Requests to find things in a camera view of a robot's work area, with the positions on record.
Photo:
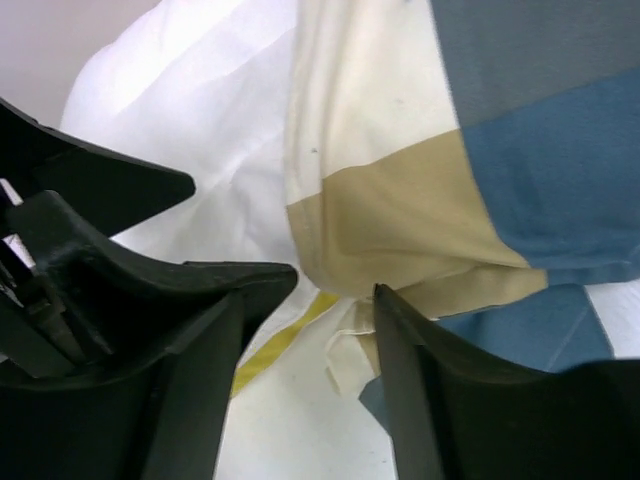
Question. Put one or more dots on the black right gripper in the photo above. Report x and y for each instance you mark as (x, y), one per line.
(112, 191)

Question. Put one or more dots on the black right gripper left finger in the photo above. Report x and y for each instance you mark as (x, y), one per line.
(115, 365)

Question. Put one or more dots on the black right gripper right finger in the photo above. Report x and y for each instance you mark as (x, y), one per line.
(458, 412)

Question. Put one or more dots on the plaid beige blue pillowcase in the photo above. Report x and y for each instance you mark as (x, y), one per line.
(481, 158)

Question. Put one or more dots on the white pillow yellow edge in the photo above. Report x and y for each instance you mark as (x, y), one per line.
(202, 86)

